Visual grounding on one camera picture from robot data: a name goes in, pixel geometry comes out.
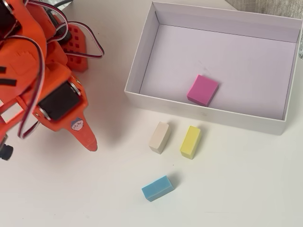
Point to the orange gripper black servo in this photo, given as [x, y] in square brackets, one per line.
[59, 101]

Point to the pink foam cuboid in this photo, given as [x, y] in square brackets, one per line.
[202, 91]

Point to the beige foam cuboid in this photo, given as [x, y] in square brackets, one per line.
[159, 137]

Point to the blue foam cuboid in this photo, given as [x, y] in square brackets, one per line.
[157, 189]

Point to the yellow foam cuboid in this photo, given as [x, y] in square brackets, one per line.
[190, 142]

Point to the white cardboard box bin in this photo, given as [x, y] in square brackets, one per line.
[213, 52]

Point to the light grey fabric sheet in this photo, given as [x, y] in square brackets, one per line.
[65, 3]

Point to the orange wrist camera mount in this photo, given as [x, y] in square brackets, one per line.
[6, 151]

